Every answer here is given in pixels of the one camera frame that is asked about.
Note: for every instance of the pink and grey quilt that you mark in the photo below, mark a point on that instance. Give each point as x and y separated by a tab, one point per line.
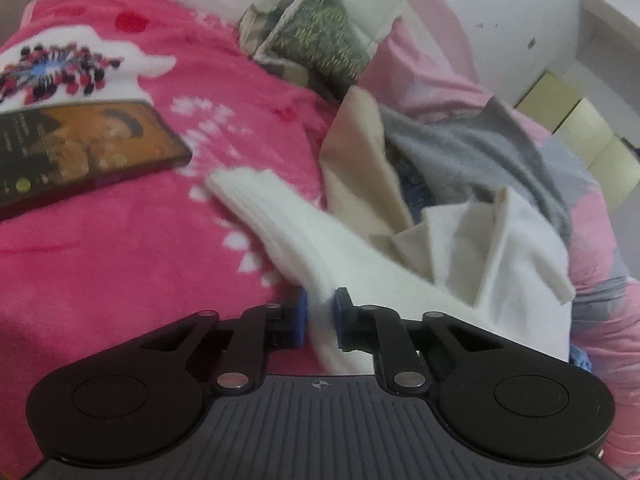
600	240

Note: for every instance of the blue garment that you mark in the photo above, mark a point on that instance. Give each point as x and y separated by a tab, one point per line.
581	356

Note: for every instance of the pale yellow wardrobe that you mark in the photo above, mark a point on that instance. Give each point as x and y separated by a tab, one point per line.
585	125

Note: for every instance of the light grey garment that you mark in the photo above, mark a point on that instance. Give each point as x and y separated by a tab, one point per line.
480	155

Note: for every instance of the white t-shirt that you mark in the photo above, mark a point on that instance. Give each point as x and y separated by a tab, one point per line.
515	240

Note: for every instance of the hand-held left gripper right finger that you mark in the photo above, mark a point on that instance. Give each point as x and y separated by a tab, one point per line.
341	317

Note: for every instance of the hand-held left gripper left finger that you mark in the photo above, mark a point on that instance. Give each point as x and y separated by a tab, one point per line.
300	317

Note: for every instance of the green patterned pillow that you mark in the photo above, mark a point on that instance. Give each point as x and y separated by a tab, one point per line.
320	35

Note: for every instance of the beige garment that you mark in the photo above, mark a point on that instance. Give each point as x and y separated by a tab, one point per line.
360	160

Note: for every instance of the pink floral blanket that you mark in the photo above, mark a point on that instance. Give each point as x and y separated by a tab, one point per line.
125	270

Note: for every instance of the black smartphone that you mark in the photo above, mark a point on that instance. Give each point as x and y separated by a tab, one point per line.
85	150

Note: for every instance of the cream white fuzzy sweater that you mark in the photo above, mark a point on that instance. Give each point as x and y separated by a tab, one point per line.
310	240

